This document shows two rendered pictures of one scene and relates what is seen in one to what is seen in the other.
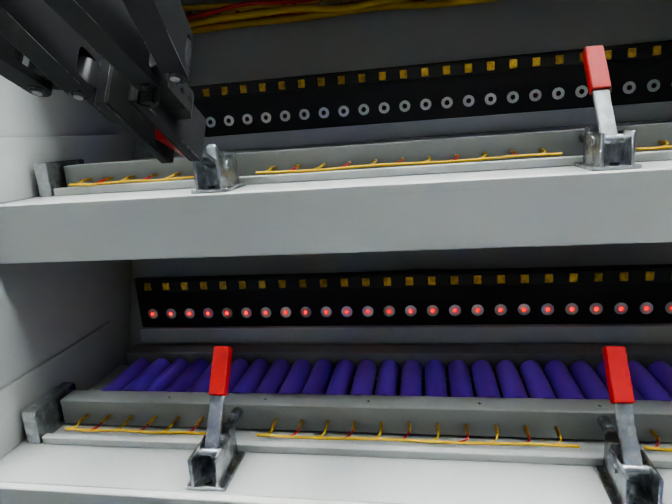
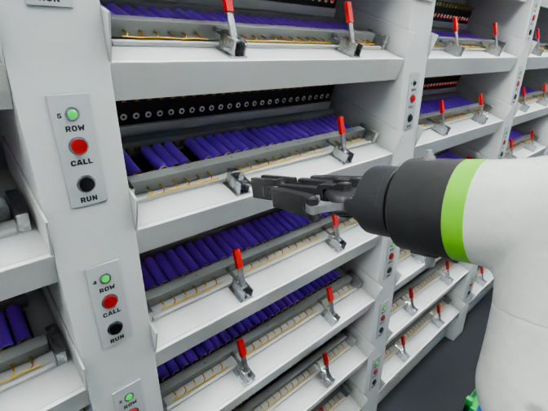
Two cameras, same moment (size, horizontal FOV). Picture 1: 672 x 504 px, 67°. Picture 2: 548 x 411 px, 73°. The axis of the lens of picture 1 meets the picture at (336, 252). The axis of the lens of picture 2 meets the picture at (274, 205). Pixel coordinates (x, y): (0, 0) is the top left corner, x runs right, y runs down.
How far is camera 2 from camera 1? 57 cm
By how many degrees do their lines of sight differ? 58
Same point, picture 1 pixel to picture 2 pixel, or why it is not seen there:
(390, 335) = not seen: hidden behind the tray
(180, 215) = (235, 207)
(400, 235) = not seen: hidden behind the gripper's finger
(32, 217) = (165, 227)
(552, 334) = not seen: hidden behind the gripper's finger
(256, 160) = (231, 163)
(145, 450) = (203, 299)
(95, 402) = (165, 293)
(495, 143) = (307, 145)
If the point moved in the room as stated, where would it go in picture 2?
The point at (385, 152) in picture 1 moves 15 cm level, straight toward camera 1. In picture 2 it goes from (276, 152) to (344, 169)
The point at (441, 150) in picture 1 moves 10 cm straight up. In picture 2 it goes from (292, 149) to (293, 95)
